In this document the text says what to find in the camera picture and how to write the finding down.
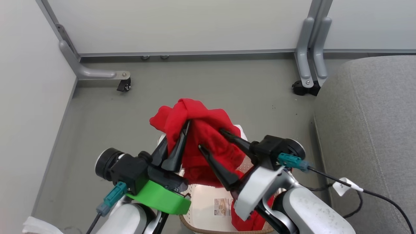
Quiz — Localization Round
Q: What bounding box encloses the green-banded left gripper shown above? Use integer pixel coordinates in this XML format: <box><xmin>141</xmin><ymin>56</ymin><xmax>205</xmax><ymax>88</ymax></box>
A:
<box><xmin>126</xmin><ymin>120</ymin><xmax>192</xmax><ymax>215</ymax></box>

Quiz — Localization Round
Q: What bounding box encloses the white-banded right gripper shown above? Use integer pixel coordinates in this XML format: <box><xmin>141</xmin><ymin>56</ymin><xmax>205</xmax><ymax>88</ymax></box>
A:
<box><xmin>198</xmin><ymin>129</ymin><xmax>288</xmax><ymax>221</ymax></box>

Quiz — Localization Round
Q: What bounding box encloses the red garment with white stripes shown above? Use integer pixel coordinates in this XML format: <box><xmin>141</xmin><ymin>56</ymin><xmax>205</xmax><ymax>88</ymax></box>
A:
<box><xmin>149</xmin><ymin>98</ymin><xmax>275</xmax><ymax>232</ymax></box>

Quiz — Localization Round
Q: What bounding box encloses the cream perforated laundry basket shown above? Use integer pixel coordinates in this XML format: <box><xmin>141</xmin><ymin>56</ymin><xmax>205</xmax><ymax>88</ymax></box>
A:
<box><xmin>158</xmin><ymin>125</ymin><xmax>277</xmax><ymax>234</ymax></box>

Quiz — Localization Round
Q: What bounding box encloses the paper label sticker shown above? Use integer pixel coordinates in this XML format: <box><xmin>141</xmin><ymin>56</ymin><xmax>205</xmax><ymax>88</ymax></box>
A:
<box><xmin>214</xmin><ymin>197</ymin><xmax>233</xmax><ymax>217</ymax></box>

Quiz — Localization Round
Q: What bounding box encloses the black round left gripper motor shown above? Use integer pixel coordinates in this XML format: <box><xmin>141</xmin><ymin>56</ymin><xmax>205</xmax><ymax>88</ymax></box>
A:
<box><xmin>95</xmin><ymin>148</ymin><xmax>125</xmax><ymax>181</ymax></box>

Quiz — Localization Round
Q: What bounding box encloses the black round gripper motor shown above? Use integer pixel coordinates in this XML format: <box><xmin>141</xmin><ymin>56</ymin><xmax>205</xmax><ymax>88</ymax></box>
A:
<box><xmin>95</xmin><ymin>148</ymin><xmax>125</xmax><ymax>181</ymax></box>
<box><xmin>286</xmin><ymin>138</ymin><xmax>306</xmax><ymax>160</ymax></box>

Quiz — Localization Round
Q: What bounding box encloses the black round right gripper motor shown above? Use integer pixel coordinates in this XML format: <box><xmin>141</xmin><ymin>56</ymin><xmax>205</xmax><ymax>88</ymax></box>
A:
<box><xmin>286</xmin><ymin>138</ymin><xmax>306</xmax><ymax>160</ymax></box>

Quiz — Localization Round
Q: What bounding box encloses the small black caster wheel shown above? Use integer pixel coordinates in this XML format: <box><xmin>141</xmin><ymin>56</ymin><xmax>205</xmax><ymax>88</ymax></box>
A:
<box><xmin>117</xmin><ymin>78</ymin><xmax>132</xmax><ymax>93</ymax></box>

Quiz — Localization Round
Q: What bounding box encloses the grey single partition leg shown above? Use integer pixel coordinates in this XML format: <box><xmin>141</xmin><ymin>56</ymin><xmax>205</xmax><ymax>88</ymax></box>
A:
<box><xmin>55</xmin><ymin>23</ymin><xmax>131</xmax><ymax>80</ymax></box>

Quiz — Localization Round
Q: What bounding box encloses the grey double partition leg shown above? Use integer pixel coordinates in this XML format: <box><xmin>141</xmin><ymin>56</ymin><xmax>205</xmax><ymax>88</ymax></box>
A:
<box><xmin>294</xmin><ymin>16</ymin><xmax>332</xmax><ymax>89</ymax></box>

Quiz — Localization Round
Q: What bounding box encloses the wide white partition panel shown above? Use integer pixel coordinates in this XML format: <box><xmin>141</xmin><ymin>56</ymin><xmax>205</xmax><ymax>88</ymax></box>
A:
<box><xmin>36</xmin><ymin>0</ymin><xmax>325</xmax><ymax>58</ymax></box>

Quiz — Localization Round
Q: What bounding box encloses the grey fabric sofa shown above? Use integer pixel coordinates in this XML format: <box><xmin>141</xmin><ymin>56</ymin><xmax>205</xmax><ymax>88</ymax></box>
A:
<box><xmin>313</xmin><ymin>55</ymin><xmax>416</xmax><ymax>234</ymax></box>

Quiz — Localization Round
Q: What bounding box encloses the white crumpled cloth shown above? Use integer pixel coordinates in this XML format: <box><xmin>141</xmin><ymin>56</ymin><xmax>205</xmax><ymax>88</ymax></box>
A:
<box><xmin>22</xmin><ymin>216</ymin><xmax>65</xmax><ymax>234</ymax></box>

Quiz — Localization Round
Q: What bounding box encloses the narrow white partition panel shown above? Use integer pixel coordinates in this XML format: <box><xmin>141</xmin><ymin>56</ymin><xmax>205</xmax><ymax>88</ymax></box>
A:
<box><xmin>323</xmin><ymin>0</ymin><xmax>416</xmax><ymax>54</ymax></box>

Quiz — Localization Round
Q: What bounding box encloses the black right cable teal plug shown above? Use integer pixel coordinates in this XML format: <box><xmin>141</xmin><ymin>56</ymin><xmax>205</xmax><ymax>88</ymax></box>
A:
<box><xmin>277</xmin><ymin>153</ymin><xmax>416</xmax><ymax>234</ymax></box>

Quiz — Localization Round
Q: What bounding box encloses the black cable teal plug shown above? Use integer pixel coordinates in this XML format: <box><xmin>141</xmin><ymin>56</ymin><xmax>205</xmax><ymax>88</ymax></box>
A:
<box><xmin>277</xmin><ymin>153</ymin><xmax>416</xmax><ymax>234</ymax></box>
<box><xmin>85</xmin><ymin>181</ymin><xmax>127</xmax><ymax>234</ymax></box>

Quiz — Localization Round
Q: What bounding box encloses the black left cable teal plug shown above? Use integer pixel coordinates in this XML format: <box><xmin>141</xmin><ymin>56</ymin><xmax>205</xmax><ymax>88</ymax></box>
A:
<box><xmin>85</xmin><ymin>181</ymin><xmax>127</xmax><ymax>234</ymax></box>

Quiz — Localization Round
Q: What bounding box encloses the white cable tag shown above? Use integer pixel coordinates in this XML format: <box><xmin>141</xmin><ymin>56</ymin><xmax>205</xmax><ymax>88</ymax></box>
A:
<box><xmin>332</xmin><ymin>177</ymin><xmax>364</xmax><ymax>197</ymax></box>

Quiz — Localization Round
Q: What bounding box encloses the thin black looped cable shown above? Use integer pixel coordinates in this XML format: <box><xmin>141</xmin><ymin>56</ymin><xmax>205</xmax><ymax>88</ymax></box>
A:
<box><xmin>305</xmin><ymin>183</ymin><xmax>363</xmax><ymax>219</ymax></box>

